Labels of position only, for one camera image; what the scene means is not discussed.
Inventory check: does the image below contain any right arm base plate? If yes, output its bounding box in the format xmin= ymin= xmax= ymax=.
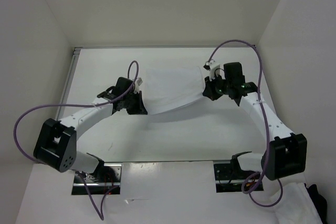
xmin=213 ymin=161 xmax=254 ymax=193

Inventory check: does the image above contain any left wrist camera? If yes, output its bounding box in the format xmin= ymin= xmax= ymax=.
xmin=133 ymin=78 xmax=143 ymax=93

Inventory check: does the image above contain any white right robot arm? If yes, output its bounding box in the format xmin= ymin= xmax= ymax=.
xmin=203 ymin=60 xmax=307 ymax=180

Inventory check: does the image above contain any white skirt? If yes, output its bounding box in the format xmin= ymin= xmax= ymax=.
xmin=142 ymin=67 xmax=205 ymax=115

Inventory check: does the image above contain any black cloth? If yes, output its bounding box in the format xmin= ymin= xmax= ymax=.
xmin=306 ymin=184 xmax=328 ymax=224

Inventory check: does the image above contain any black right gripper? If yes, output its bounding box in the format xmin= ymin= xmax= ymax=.
xmin=203 ymin=72 xmax=232 ymax=101

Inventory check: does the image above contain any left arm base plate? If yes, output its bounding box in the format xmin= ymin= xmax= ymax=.
xmin=71 ymin=163 xmax=122 ymax=196

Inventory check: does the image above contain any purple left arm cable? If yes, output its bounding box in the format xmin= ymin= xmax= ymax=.
xmin=13 ymin=60 xmax=140 ymax=221

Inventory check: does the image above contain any white cloth pile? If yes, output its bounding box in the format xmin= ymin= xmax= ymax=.
xmin=273 ymin=183 xmax=322 ymax=224

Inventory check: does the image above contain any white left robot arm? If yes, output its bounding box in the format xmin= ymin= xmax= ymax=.
xmin=33 ymin=77 xmax=148 ymax=182

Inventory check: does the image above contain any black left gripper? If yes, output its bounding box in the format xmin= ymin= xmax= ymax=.
xmin=123 ymin=90 xmax=147 ymax=115

